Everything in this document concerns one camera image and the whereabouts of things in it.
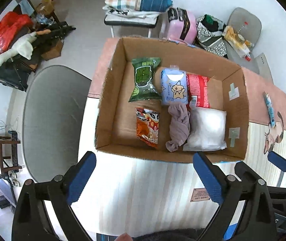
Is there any brown cardboard box on floor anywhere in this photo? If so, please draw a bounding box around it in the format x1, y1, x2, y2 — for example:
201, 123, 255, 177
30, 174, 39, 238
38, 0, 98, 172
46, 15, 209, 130
41, 39, 64, 61

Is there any grey round chair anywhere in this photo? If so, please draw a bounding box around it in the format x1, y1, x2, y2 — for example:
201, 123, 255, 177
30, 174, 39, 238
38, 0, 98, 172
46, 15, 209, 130
22, 65, 91, 182

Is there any red plastic bag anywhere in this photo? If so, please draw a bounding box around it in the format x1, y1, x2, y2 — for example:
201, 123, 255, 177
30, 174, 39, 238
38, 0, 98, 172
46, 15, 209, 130
0, 11, 33, 54

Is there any blue cartoon tissue pack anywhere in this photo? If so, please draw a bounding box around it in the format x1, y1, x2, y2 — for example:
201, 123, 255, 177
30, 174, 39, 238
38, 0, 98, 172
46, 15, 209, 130
160, 68, 188, 106

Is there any white goose plush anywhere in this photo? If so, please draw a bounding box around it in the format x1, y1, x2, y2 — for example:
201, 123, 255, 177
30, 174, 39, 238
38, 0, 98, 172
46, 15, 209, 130
0, 29, 51, 66

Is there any blue stick packet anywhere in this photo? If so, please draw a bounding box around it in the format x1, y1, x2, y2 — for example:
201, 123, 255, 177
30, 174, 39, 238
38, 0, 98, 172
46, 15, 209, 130
263, 92, 276, 128

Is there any grey cushioned chair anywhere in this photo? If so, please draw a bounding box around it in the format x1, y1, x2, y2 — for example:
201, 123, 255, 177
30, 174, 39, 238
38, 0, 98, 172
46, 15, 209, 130
224, 7, 262, 74

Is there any black white patterned bag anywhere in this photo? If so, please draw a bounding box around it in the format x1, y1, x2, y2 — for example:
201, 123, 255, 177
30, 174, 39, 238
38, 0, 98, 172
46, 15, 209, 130
196, 14, 228, 58

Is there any clear plastic bottle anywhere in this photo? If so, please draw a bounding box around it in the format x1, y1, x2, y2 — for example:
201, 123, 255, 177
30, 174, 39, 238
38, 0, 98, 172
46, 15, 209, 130
236, 21, 248, 43

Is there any small brown label card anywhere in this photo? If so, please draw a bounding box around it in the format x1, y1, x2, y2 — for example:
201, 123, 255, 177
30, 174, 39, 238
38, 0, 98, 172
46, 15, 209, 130
190, 188, 210, 202

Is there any pink suitcase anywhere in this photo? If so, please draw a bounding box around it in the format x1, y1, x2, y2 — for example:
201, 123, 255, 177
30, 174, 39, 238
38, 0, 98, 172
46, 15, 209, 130
159, 8, 197, 45

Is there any open cardboard box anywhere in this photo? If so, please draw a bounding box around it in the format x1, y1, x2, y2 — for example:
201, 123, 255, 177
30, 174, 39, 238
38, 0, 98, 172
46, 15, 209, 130
91, 37, 250, 163

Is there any green snack bag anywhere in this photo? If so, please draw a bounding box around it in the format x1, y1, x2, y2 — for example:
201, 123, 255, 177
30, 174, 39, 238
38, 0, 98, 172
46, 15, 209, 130
128, 57, 161, 102

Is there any person hand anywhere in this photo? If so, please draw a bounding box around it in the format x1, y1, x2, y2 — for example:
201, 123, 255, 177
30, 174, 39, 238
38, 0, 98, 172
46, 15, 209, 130
115, 233, 133, 241

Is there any yellow plastic bag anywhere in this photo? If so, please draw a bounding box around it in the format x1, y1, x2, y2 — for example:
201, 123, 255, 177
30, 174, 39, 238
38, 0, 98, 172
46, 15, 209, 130
222, 26, 254, 61

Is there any mauve cloth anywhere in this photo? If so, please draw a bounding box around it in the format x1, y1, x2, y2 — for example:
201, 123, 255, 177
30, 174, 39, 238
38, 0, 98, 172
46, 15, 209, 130
166, 103, 190, 152

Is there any white bench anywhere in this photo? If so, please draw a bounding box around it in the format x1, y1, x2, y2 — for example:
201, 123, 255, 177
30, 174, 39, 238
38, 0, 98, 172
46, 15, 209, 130
104, 14, 159, 38

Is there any orange cartoon snack bag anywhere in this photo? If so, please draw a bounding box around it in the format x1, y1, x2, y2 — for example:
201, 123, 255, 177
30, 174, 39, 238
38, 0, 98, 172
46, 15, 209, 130
136, 107, 160, 149

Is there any black stroller frame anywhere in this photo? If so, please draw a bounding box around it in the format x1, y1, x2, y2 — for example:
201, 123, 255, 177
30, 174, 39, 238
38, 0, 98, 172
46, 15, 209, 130
0, 21, 76, 91

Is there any white soft pack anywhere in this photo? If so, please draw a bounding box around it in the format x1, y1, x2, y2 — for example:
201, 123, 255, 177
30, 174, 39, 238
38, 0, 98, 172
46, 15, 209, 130
183, 107, 227, 151

